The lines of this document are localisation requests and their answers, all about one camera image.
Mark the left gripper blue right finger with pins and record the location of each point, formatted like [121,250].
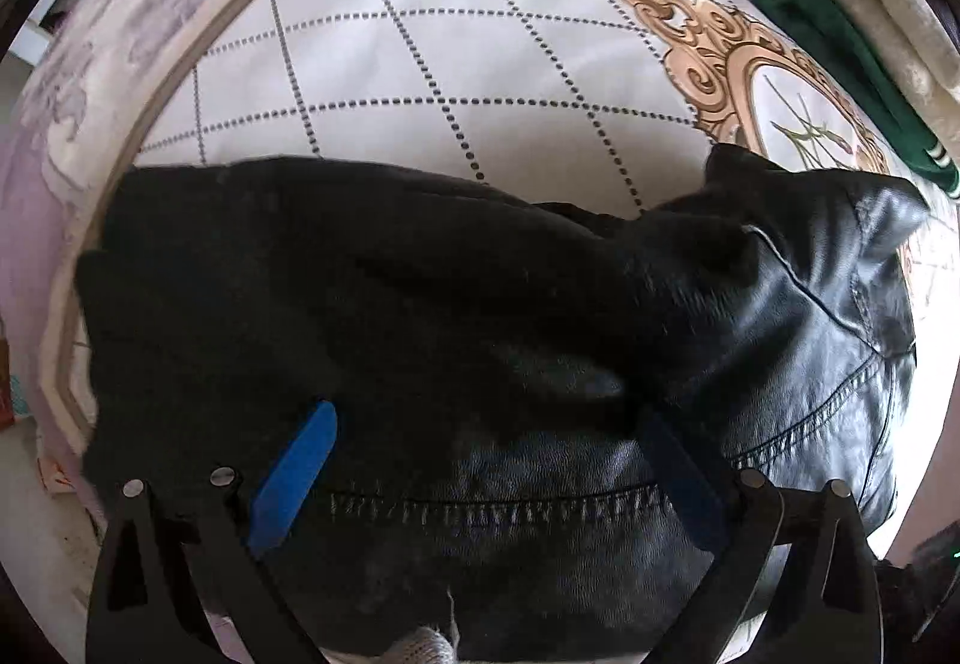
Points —
[826,607]

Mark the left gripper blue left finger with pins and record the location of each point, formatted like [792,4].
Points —
[145,606]

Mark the white diamond pattern sheet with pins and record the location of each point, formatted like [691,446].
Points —
[581,100]

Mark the bed with floral cover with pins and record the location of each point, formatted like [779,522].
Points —
[76,131]

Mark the black leather jacket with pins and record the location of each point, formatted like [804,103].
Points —
[493,366]

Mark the green striped folded garment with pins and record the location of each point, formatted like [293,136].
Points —
[823,30]

